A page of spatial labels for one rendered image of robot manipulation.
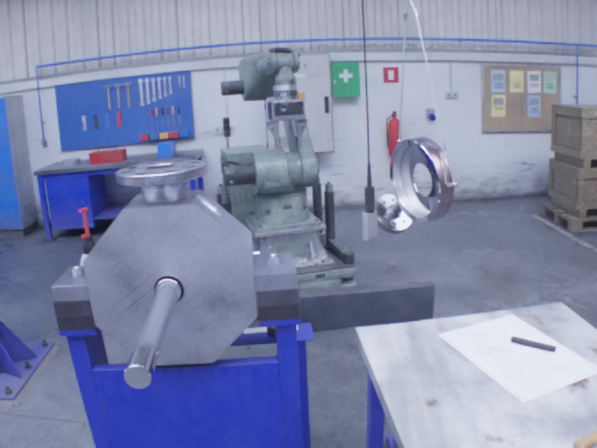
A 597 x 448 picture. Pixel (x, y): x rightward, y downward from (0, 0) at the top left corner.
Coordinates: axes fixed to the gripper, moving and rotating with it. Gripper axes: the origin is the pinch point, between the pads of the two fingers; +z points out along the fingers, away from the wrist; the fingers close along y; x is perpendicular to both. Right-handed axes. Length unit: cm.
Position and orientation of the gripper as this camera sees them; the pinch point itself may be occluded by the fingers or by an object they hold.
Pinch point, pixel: (288, 142)
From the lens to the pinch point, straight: 356.1
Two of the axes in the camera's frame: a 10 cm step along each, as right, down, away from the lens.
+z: 0.5, 9.6, 2.6
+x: 2.4, 2.5, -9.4
